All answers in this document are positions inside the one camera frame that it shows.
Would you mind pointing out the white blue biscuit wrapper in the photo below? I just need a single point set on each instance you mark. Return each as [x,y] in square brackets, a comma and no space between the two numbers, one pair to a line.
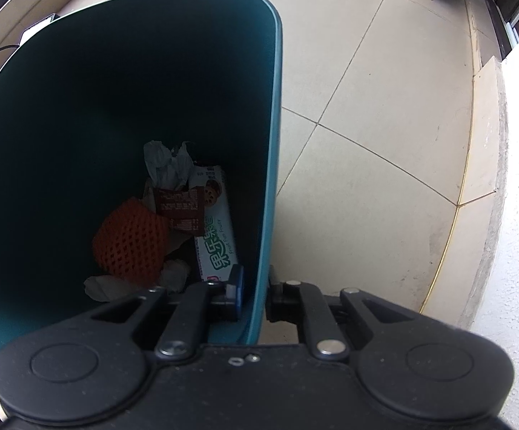
[216,242]

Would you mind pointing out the teal plastic trash can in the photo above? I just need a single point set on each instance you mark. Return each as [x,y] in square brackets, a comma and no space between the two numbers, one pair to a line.
[84,121]

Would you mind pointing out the grey paper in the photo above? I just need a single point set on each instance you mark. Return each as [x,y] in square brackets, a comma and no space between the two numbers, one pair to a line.
[160,161]

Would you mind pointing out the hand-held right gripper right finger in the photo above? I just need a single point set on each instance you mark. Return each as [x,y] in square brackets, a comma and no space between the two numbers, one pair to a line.
[281,298]

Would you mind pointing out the orange foam fruit net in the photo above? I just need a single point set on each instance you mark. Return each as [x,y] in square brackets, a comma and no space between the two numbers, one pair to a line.
[129,242]

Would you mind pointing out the crumpled white tissue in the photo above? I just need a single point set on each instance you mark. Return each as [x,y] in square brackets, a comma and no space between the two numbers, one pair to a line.
[175,273]

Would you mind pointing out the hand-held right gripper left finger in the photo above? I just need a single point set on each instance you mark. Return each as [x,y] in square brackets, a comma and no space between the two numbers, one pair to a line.
[237,286]

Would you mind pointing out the small brown snack wrapper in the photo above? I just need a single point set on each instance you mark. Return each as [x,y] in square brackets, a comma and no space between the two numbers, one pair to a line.
[178,206]

